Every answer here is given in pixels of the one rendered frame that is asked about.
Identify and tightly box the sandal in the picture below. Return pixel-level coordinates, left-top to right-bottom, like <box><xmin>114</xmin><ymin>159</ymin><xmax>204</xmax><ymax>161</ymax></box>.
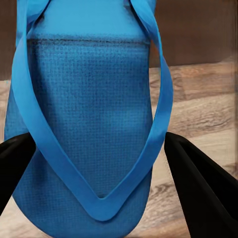
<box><xmin>4</xmin><ymin>0</ymin><xmax>173</xmax><ymax>238</ymax></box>

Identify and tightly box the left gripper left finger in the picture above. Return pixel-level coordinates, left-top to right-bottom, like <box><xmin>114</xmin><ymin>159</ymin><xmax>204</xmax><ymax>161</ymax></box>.
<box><xmin>0</xmin><ymin>132</ymin><xmax>36</xmax><ymax>216</ymax></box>

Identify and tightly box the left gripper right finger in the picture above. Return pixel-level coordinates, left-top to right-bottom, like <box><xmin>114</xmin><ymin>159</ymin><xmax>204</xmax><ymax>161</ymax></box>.
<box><xmin>164</xmin><ymin>132</ymin><xmax>238</xmax><ymax>238</ymax></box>

